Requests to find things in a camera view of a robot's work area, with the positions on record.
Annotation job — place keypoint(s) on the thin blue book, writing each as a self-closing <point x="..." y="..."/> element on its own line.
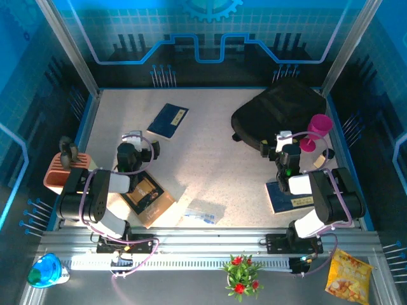
<point x="167" y="122"/>

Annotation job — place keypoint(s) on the black backpack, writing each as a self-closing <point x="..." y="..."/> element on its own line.
<point x="280" y="111"/>

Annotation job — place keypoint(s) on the thick blue book yellow label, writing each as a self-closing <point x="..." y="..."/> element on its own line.
<point x="283" y="203"/>

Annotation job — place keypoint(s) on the brown book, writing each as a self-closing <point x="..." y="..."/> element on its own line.
<point x="152" y="203"/>

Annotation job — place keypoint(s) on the clear plastic pencil pouch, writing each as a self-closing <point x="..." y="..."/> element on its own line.
<point x="205" y="211"/>

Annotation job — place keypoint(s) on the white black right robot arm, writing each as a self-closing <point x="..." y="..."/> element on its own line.
<point x="334" y="200"/>

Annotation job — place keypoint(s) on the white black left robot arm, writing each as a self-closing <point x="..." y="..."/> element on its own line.
<point x="95" y="197"/>

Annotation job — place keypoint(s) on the yellow chips bag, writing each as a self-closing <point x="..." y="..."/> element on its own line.
<point x="348" y="276"/>

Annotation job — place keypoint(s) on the small jar black lid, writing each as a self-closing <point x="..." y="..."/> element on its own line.
<point x="330" y="154"/>

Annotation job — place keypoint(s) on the magenta plastic goblet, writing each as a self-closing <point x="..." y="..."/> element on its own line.
<point x="319" y="125"/>

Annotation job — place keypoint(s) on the dark figurine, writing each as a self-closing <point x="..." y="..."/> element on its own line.
<point x="68" y="152"/>

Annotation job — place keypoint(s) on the orange slotted holder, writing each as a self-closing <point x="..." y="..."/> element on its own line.
<point x="54" y="181"/>

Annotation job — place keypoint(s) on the potted plant red flowers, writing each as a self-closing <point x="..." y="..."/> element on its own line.
<point x="241" y="276"/>

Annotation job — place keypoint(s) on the blue plastic dome toy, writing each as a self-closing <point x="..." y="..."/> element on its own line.
<point x="46" y="270"/>

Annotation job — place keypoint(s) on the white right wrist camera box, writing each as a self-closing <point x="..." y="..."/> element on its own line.
<point x="283" y="139"/>

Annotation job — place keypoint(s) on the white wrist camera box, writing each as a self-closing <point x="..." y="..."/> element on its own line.
<point x="283" y="139"/>
<point x="133" y="136"/>

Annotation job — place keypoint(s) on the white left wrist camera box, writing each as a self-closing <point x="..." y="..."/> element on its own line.
<point x="133" y="136"/>

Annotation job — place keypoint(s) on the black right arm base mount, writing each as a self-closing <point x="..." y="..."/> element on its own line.
<point x="276" y="243"/>

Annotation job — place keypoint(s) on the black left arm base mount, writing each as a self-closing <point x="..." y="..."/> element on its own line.
<point x="143" y="244"/>

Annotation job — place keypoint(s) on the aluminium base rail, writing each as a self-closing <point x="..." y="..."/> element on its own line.
<point x="210" y="239"/>

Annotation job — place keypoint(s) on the aluminium frame post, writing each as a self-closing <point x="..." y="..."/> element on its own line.
<point x="68" y="47"/>
<point x="349" y="44"/>

